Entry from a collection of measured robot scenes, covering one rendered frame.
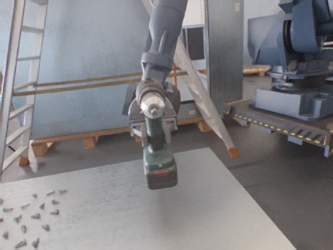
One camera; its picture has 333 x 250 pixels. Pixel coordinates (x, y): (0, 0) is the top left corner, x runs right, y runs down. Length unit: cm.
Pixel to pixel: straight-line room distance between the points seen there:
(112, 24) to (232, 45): 130
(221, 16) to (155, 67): 188
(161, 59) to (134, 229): 55
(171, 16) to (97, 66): 174
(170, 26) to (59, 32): 186
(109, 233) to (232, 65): 238
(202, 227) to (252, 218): 11
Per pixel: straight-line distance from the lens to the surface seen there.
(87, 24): 252
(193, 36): 717
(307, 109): 172
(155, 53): 82
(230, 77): 270
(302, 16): 150
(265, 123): 170
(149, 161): 49
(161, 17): 85
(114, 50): 248
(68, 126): 274
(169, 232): 53
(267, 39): 168
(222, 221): 55
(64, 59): 258
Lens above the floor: 103
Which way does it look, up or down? 20 degrees down
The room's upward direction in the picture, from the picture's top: 6 degrees counter-clockwise
